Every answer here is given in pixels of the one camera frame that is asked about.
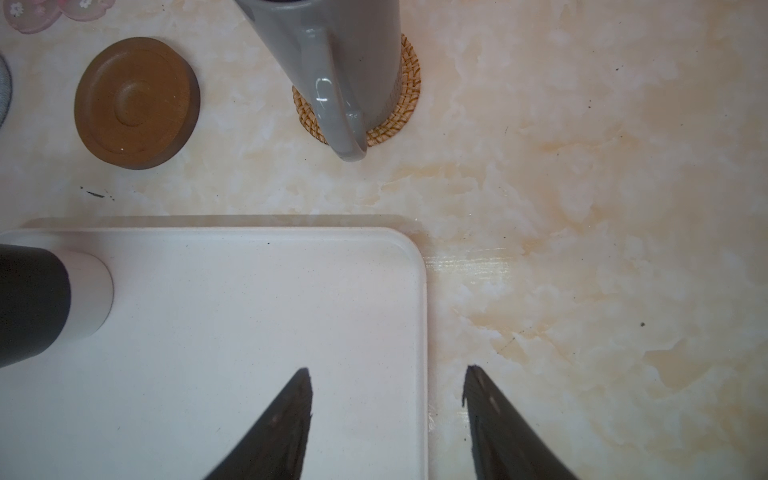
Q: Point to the round brown wooden coaster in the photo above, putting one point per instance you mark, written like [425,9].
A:
[137,104]

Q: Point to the grey mug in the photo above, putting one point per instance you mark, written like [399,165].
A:
[344,58]

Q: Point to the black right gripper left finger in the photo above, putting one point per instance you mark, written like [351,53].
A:
[275,446]

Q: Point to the light grey tray mat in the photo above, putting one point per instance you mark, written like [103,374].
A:
[206,327]

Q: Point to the round grey coaster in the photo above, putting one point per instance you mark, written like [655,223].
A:
[6,89]

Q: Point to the round woven rattan coaster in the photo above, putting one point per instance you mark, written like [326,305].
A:
[410,88]

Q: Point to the black mug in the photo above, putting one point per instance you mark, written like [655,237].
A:
[50,297]

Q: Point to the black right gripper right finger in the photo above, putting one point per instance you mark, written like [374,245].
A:
[504,446]

